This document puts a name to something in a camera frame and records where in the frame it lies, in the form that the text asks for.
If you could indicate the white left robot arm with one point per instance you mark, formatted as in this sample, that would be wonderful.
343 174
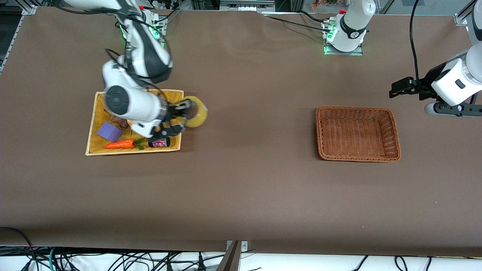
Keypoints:
352 26

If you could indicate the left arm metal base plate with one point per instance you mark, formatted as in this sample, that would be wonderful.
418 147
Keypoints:
356 54

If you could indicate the metal mount post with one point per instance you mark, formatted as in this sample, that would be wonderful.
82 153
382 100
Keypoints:
231 259

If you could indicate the brown toy figure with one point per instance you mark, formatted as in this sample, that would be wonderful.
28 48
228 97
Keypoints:
120 122

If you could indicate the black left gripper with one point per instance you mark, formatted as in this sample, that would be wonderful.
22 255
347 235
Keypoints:
428 81

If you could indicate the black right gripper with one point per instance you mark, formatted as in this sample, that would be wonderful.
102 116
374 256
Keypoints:
174 112

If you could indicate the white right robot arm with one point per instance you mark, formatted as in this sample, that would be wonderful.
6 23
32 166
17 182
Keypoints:
128 101

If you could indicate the purple block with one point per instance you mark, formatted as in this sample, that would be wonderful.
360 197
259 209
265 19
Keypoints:
109 131

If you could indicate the brown table cover sheet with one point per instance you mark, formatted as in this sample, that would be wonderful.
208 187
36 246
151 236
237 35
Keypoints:
244 169

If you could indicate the yellow packing tape roll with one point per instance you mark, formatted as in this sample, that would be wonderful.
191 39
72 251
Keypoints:
201 116

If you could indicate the small dark drink can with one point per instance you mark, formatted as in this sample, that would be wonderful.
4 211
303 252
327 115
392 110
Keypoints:
160 143

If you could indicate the aluminium corner profile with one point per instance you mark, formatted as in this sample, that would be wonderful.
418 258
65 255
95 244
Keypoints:
462 19

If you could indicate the brown wicker basket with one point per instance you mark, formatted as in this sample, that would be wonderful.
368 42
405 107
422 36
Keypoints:
357 131

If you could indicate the yellow wicker basket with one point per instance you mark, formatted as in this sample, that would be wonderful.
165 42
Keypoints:
96 113

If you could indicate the orange toy carrot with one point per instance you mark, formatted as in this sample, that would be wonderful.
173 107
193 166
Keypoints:
120 144

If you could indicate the aluminium frame bar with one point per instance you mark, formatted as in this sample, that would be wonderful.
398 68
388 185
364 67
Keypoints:
246 5

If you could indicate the aluminium side rail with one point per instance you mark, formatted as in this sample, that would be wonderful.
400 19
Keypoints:
15 37

